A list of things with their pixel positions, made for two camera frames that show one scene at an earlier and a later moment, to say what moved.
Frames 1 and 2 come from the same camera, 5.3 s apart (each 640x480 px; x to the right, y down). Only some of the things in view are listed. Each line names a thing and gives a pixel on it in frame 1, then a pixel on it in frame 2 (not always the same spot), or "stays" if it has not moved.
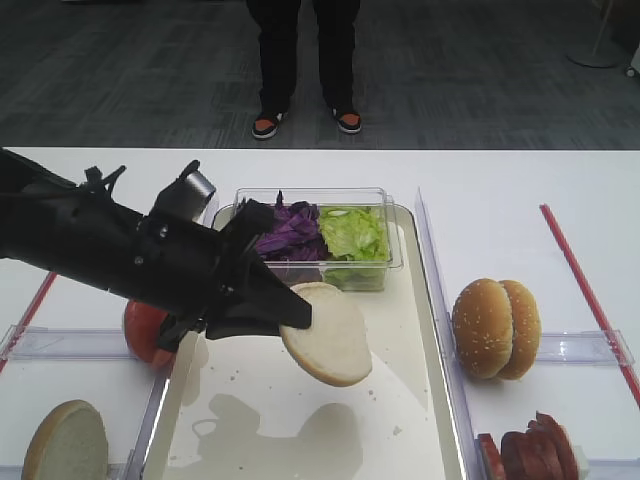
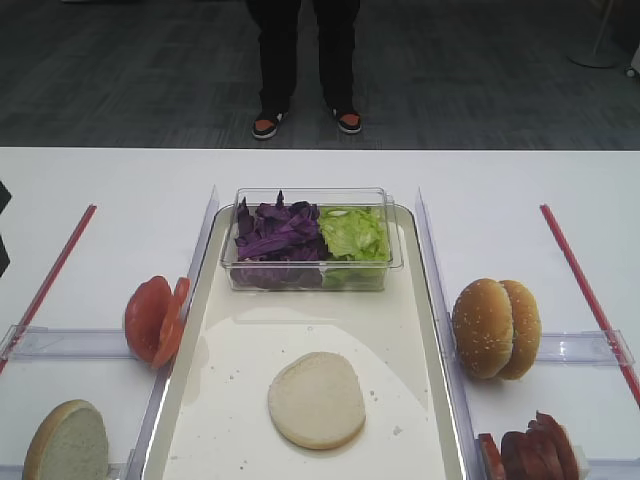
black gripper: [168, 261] → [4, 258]
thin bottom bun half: [334, 349] → [316, 401]
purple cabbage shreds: [295, 246] stays
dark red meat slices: [544, 451] stays
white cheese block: [584, 464] stays
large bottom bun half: [69, 443] stays
